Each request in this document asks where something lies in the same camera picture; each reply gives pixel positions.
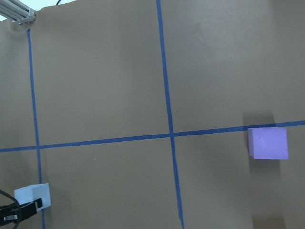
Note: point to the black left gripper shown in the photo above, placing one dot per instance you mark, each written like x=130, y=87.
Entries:
x=13, y=213

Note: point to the light blue foam block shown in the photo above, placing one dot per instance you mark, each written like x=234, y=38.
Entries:
x=32, y=193

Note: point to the purple foam block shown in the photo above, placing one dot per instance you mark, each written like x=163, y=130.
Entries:
x=268, y=143

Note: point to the aluminium frame post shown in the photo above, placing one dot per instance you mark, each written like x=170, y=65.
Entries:
x=17, y=12

